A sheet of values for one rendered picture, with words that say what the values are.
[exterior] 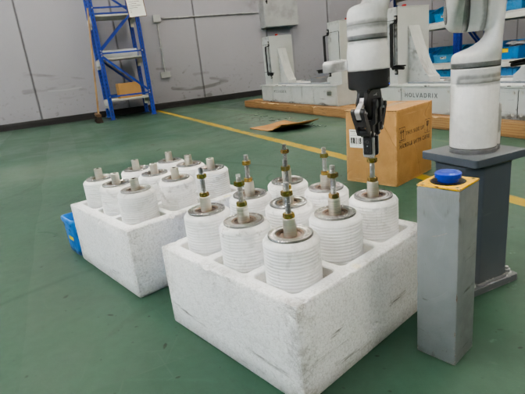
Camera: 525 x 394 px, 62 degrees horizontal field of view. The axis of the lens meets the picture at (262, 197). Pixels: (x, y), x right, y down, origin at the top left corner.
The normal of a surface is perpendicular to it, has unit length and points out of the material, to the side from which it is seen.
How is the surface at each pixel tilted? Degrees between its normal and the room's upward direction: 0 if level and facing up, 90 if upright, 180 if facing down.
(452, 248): 90
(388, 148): 90
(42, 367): 0
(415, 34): 68
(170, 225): 90
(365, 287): 90
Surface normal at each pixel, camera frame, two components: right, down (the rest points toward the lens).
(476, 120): -0.29, 0.31
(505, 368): -0.11, -0.95
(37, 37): 0.42, 0.22
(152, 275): 0.66, 0.15
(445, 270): -0.73, 0.27
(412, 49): -0.90, 0.22
